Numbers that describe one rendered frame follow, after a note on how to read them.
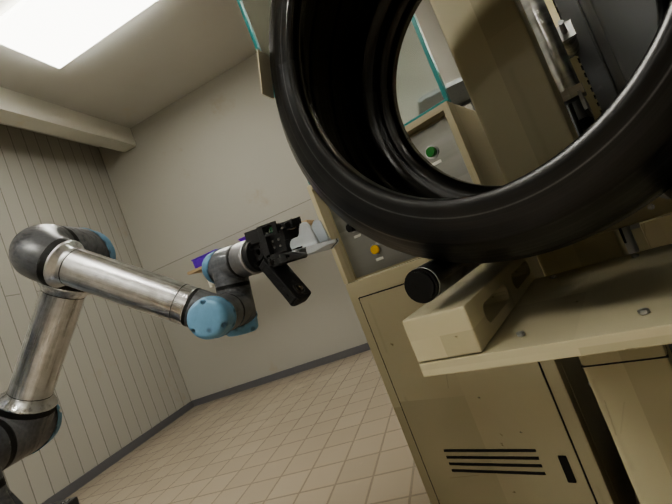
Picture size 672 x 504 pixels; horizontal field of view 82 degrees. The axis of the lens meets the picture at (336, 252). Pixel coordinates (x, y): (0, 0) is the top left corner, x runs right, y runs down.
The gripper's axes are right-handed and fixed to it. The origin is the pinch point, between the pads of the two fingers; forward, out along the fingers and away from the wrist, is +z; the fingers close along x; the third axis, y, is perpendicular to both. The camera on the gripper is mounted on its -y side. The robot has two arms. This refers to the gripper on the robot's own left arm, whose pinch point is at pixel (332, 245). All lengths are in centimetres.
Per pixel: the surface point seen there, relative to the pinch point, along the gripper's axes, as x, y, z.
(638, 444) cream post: 27, -49, 34
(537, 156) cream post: 26.7, 5.6, 30.1
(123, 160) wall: 206, 176, -458
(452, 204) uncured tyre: -11.8, 1.1, 26.7
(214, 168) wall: 251, 125, -341
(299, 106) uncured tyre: -11.9, 19.2, 10.2
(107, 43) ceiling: 138, 230, -297
